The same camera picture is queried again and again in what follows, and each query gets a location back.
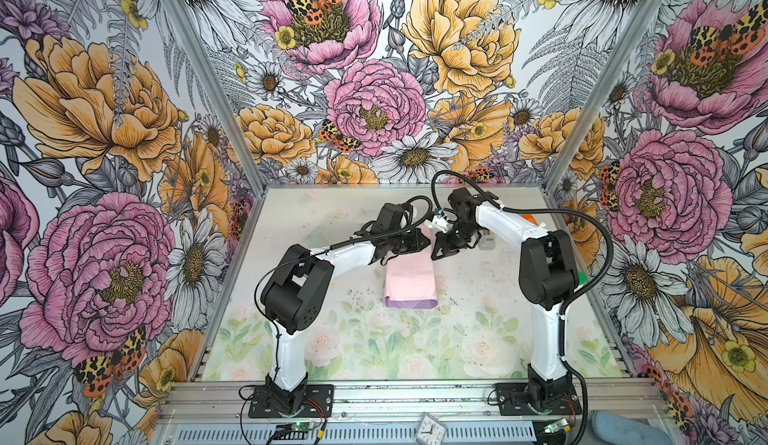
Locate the right black corrugated cable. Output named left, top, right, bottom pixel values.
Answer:
left=430, top=170, right=614, bottom=445

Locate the orange bottle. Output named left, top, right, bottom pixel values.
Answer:
left=521, top=214, right=539, bottom=225

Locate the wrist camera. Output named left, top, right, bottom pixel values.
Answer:
left=430, top=188, right=484, bottom=234
left=371, top=202, right=413, bottom=234

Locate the purple wrapping paper sheet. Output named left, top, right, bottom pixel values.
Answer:
left=384, top=244, right=438, bottom=310

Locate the blue grey cloth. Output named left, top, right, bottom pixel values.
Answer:
left=591, top=411, right=673, bottom=445

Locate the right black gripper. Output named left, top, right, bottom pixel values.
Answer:
left=430, top=218, right=483, bottom=261

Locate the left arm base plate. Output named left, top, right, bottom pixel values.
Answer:
left=247, top=384, right=335, bottom=419

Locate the small white clock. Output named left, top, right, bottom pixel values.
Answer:
left=414, top=413, right=447, bottom=445

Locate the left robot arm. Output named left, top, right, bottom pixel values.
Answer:
left=255, top=226, right=430, bottom=416

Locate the aluminium front rail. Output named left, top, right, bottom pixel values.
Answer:
left=158, top=377, right=670, bottom=425

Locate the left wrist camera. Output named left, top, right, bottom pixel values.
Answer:
left=371, top=202, right=413, bottom=234

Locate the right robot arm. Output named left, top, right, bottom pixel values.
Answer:
left=429, top=196, right=580, bottom=413

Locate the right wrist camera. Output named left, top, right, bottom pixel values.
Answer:
left=430, top=188, right=484, bottom=234

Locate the left black cable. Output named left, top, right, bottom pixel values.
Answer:
left=253, top=195, right=434, bottom=380

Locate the grey tape dispenser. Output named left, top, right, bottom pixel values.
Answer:
left=478, top=234, right=496, bottom=251

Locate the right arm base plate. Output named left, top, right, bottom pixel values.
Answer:
left=491, top=382, right=582, bottom=417

